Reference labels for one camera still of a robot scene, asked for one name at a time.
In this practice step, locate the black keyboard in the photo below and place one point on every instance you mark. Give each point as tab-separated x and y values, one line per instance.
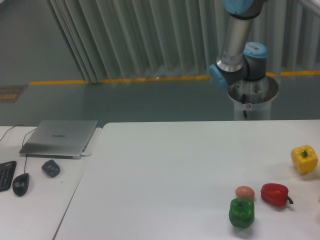
7	170

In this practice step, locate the silver laptop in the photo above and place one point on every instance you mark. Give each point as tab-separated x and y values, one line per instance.
59	139

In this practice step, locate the green bell pepper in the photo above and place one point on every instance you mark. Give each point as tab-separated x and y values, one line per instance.
241	212

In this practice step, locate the white pleated curtain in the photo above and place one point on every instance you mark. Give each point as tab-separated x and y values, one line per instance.
119	39

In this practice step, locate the black computer mouse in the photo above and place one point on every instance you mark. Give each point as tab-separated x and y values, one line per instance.
20	184

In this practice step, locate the red bell pepper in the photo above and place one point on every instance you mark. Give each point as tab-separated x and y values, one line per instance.
275	194

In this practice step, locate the small black device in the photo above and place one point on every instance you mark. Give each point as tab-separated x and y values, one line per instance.
51	168

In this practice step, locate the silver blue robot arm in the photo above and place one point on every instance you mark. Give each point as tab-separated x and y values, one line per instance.
237	61

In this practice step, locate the yellow bell pepper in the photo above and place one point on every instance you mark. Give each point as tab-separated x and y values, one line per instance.
304	159

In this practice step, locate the brown egg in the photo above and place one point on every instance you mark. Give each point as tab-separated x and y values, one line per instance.
245	192

